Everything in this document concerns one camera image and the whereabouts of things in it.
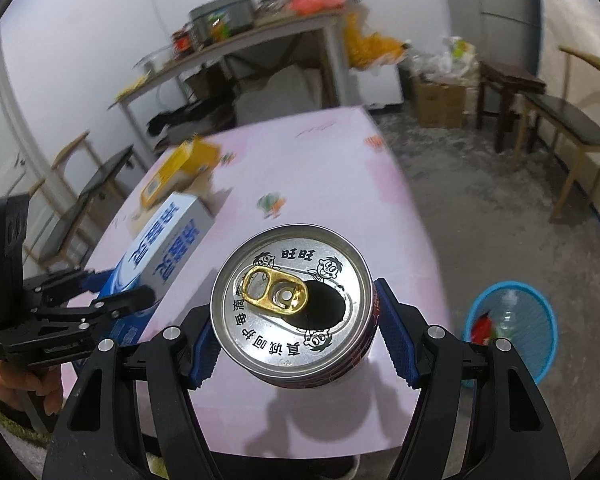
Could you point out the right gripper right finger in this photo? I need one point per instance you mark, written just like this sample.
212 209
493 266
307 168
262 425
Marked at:
511 432

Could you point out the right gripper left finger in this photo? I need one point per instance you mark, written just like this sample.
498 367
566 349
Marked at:
98 435

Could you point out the red snack bag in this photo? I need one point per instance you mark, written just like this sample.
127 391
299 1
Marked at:
482 332

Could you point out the blue toothpaste box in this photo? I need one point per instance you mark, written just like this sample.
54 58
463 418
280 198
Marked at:
156 257

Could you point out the clear green plastic bottle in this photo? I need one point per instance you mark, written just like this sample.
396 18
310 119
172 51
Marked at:
506 322

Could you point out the yellow white medicine box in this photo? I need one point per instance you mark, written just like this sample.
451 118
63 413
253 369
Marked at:
186 162

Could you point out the red drink can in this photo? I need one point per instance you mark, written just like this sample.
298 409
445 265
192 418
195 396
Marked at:
295 306

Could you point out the blue trash basket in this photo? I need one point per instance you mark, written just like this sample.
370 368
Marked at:
521 314

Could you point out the left hand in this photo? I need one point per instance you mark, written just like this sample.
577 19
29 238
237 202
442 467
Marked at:
47 385

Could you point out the wooden chair dark seat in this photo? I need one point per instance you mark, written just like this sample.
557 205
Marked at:
68 241

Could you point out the wooden chair by fridge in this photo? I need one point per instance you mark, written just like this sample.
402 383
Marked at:
568 121

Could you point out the cardboard box on floor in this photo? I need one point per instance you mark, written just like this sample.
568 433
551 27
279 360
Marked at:
439 104

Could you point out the grey metal pot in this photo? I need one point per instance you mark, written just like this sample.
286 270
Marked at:
221 19

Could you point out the dark wooden stool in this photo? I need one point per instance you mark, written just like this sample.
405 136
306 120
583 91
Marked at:
507 81

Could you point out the grey metal shelf table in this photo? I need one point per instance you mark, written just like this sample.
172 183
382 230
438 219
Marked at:
328 23

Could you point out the yellow plastic bag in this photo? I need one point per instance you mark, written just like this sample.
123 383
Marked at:
367 51

